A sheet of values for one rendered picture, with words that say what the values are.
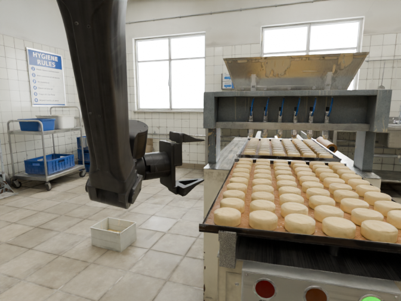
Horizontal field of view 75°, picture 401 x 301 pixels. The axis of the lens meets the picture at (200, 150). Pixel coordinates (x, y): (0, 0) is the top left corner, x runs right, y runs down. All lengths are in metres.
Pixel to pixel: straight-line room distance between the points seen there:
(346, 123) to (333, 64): 0.25
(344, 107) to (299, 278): 0.88
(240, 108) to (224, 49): 3.43
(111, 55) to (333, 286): 0.46
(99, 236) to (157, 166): 1.83
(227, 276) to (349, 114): 0.91
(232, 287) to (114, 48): 0.45
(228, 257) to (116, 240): 1.81
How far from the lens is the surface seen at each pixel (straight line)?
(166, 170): 0.56
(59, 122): 4.32
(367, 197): 0.69
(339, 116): 1.26
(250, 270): 0.50
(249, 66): 1.19
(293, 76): 1.20
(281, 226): 0.51
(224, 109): 1.23
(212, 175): 1.20
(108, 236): 2.29
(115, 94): 0.33
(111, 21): 0.29
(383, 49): 4.61
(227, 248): 0.48
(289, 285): 0.51
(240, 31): 4.62
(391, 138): 3.98
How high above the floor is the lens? 1.11
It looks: 9 degrees down
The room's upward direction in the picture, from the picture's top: straight up
